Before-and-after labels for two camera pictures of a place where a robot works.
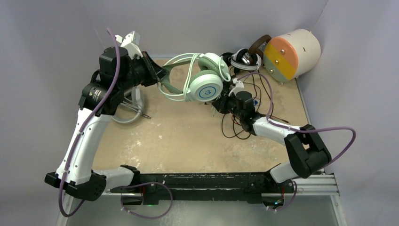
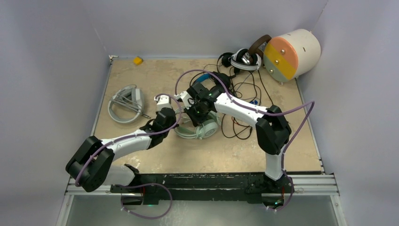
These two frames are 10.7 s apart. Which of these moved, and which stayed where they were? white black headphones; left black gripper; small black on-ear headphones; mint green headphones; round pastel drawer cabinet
Moved: mint green headphones; left black gripper
Stayed: small black on-ear headphones; round pastel drawer cabinet; white black headphones
